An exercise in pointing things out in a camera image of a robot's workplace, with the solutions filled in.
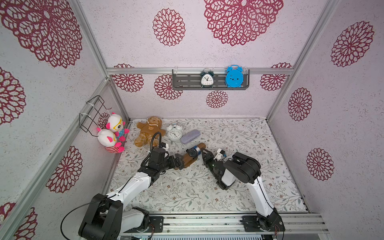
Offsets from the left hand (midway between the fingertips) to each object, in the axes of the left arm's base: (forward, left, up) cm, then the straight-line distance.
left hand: (178, 159), depth 87 cm
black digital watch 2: (-5, -2, +8) cm, 10 cm away
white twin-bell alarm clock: (+21, +4, -1) cm, 22 cm away
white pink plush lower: (+7, +39, +11) cm, 41 cm away
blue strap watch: (+7, -12, -1) cm, 14 cm away
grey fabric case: (+23, -6, -7) cm, 25 cm away
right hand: (+8, -13, -3) cm, 16 cm away
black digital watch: (+5, -9, 0) cm, 10 cm away
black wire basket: (+8, +44, +26) cm, 51 cm away
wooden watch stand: (+1, -6, -3) cm, 6 cm away
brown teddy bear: (+29, +19, -2) cm, 35 cm away
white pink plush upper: (+20, +39, +9) cm, 45 cm away
